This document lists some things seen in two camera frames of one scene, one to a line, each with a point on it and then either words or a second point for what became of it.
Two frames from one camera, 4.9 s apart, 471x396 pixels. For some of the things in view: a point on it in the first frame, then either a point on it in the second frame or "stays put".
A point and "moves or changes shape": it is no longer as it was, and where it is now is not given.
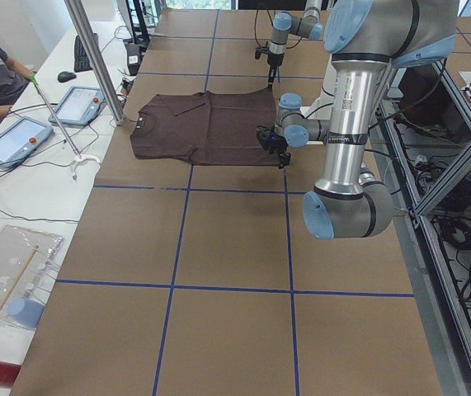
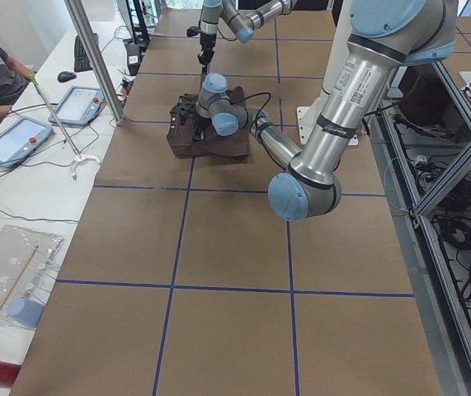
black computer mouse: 65,76 stays put
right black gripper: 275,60 -> 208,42
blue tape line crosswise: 225,289 stays put
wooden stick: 14,283 stays put
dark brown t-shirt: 206,126 moves or changes shape
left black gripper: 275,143 -> 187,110
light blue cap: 25,310 stays put
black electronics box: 134,58 stays put
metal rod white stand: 78,158 stays put
